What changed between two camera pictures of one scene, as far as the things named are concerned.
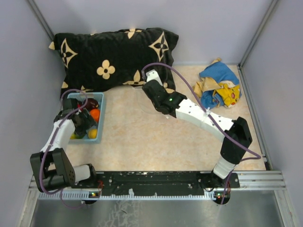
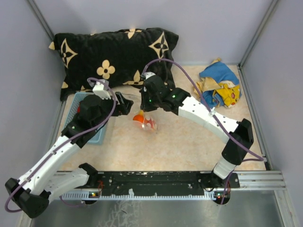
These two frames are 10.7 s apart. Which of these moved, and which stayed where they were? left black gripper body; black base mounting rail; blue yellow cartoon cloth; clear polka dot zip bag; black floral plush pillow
Moved: left black gripper body; clear polka dot zip bag
Stayed: black floral plush pillow; blue yellow cartoon cloth; black base mounting rail
